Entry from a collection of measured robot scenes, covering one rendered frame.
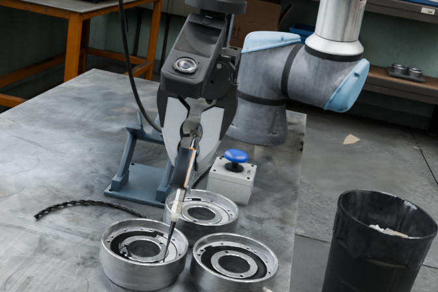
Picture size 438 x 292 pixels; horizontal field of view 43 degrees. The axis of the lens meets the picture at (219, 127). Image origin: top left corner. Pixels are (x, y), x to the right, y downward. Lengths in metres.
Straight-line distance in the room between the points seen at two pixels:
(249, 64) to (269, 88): 0.07
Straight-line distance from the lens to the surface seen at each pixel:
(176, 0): 4.54
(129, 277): 0.65
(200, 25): 0.63
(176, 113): 0.66
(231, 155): 0.89
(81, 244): 0.75
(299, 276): 2.29
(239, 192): 0.89
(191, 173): 0.67
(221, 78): 0.64
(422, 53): 4.75
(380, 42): 4.69
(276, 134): 1.19
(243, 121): 1.17
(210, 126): 0.66
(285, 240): 0.83
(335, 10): 1.08
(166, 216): 0.77
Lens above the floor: 1.20
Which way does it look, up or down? 19 degrees down
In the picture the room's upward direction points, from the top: 10 degrees clockwise
